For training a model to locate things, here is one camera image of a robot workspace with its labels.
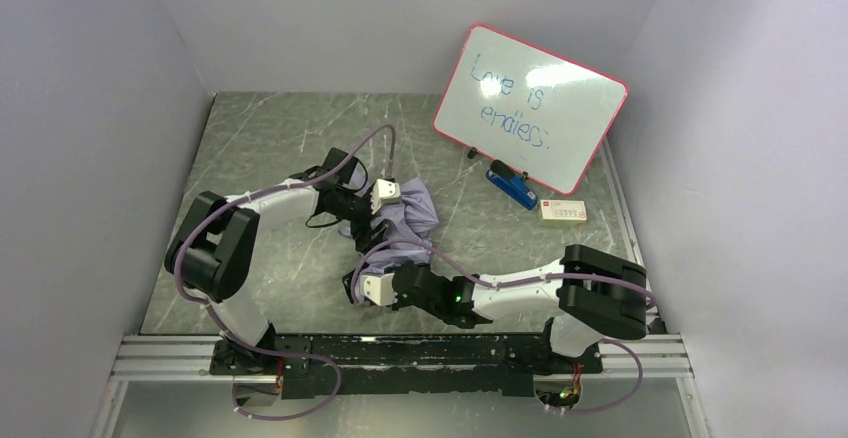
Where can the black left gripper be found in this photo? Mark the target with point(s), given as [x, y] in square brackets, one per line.
[365, 224]

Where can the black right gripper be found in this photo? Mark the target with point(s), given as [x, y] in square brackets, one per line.
[396, 283]

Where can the lilac folding umbrella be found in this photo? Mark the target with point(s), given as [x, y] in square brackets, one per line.
[414, 217]

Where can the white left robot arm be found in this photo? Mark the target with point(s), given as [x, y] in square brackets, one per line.
[211, 254]

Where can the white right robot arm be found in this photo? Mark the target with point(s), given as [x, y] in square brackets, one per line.
[587, 295]

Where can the blue black stapler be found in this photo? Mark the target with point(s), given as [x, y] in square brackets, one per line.
[512, 184]

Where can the white staples box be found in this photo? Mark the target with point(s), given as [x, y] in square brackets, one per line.
[554, 211]

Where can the red framed whiteboard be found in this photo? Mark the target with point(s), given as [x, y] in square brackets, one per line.
[539, 113]

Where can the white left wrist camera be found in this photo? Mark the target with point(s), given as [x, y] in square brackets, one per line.
[384, 192]

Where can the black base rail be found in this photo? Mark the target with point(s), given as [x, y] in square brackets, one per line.
[400, 364]

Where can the aluminium frame rail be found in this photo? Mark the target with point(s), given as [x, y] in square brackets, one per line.
[627, 366]

